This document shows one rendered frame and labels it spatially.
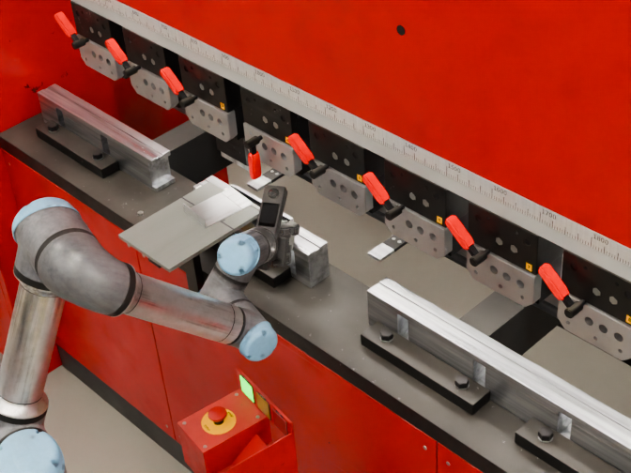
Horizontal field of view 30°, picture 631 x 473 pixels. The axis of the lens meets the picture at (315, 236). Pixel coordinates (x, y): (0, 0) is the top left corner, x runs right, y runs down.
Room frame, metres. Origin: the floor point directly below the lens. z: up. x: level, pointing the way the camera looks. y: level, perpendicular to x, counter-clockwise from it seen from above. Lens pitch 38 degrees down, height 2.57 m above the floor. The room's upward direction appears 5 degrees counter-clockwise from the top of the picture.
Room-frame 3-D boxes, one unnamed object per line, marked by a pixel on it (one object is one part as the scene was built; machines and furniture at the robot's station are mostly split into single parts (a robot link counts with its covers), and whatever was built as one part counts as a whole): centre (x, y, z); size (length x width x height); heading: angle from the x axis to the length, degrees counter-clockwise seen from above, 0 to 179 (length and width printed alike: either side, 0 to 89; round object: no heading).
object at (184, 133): (2.76, 0.17, 0.81); 0.64 x 0.08 x 0.14; 131
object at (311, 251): (2.13, 0.13, 0.92); 0.39 x 0.06 x 0.10; 41
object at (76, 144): (2.59, 0.60, 0.89); 0.30 x 0.05 x 0.03; 41
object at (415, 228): (1.74, -0.21, 1.26); 0.15 x 0.09 x 0.17; 41
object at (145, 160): (2.59, 0.52, 0.92); 0.50 x 0.06 x 0.10; 41
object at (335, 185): (1.89, -0.08, 1.26); 0.15 x 0.09 x 0.17; 41
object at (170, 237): (2.08, 0.27, 1.00); 0.26 x 0.18 x 0.01; 131
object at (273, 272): (2.11, 0.18, 0.89); 0.30 x 0.05 x 0.03; 41
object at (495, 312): (1.97, -0.52, 0.81); 0.64 x 0.08 x 0.14; 131
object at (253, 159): (2.02, 0.11, 1.20); 0.04 x 0.02 x 0.10; 131
